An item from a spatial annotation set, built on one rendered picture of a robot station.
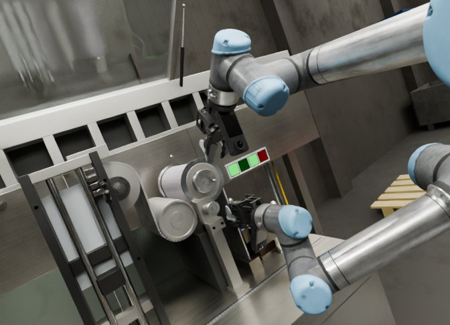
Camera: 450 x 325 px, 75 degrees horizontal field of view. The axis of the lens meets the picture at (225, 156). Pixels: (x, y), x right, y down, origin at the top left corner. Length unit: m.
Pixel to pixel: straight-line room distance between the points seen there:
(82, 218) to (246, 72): 0.49
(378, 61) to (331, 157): 3.49
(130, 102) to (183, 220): 0.56
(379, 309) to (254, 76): 0.81
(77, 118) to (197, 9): 2.45
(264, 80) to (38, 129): 0.87
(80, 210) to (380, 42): 0.68
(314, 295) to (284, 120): 1.09
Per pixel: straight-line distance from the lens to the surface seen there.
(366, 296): 1.04
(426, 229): 0.67
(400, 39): 0.50
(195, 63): 3.13
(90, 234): 0.77
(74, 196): 0.76
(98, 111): 1.23
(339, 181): 4.07
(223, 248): 0.94
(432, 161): 0.78
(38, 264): 1.21
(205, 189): 0.91
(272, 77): 0.55
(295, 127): 1.63
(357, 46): 0.54
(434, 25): 0.30
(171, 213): 0.91
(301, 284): 0.64
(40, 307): 1.25
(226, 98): 0.66
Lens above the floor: 1.39
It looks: 5 degrees down
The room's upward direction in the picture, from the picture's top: 21 degrees counter-clockwise
